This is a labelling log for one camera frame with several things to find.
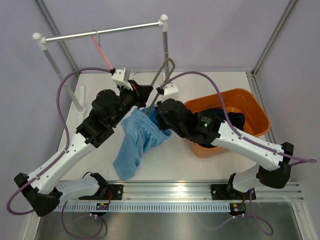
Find light blue shorts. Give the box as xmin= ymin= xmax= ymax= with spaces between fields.
xmin=113 ymin=107 xmax=172 ymax=181

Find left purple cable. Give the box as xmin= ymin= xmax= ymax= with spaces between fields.
xmin=6 ymin=66 xmax=116 ymax=238

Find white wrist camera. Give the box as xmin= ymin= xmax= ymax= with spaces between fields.
xmin=157 ymin=83 xmax=179 ymax=102
xmin=111 ymin=67 xmax=133 ymax=90

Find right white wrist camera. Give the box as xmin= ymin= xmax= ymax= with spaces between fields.
xmin=157 ymin=83 xmax=179 ymax=102

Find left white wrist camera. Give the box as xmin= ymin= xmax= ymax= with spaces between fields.
xmin=111 ymin=67 xmax=133 ymax=90

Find aluminium mounting rail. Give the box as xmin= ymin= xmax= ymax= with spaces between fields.
xmin=49 ymin=179 xmax=305 ymax=202

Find white slotted cable duct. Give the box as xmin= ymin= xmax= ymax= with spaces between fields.
xmin=55 ymin=201 xmax=231 ymax=213

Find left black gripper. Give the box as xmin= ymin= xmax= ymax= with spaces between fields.
xmin=109 ymin=80 xmax=153 ymax=127

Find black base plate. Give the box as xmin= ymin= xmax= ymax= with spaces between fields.
xmin=79 ymin=183 xmax=125 ymax=201
xmin=210 ymin=184 xmax=232 ymax=201

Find navy blue shorts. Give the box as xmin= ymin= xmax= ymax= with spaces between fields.
xmin=197 ymin=107 xmax=246 ymax=148

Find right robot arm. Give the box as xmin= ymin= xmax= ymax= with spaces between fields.
xmin=156 ymin=98 xmax=294 ymax=200

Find orange plastic basket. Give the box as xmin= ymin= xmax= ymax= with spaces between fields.
xmin=184 ymin=88 xmax=271 ymax=158

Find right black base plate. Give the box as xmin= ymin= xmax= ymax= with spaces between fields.
xmin=210 ymin=184 xmax=232 ymax=201

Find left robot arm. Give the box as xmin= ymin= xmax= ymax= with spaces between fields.
xmin=14 ymin=80 xmax=153 ymax=217

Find white metal clothes rack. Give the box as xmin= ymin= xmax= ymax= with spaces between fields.
xmin=32 ymin=14 xmax=173 ymax=115

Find grey hanger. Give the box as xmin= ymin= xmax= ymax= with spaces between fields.
xmin=146 ymin=57 xmax=176 ymax=116

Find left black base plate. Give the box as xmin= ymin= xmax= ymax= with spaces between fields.
xmin=79 ymin=183 xmax=125 ymax=201

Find pink hanger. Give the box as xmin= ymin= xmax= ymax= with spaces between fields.
xmin=91 ymin=31 xmax=113 ymax=69

